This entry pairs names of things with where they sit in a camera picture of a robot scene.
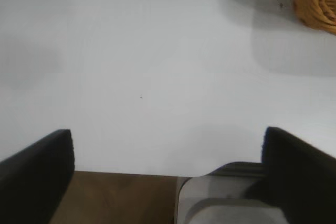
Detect brown woven wicker basket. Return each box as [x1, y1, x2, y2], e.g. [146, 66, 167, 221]
[292, 0, 336, 36]

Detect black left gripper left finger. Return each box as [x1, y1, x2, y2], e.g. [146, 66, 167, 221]
[0, 129, 77, 224]

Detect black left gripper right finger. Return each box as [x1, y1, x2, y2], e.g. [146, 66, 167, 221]
[260, 126, 336, 224]

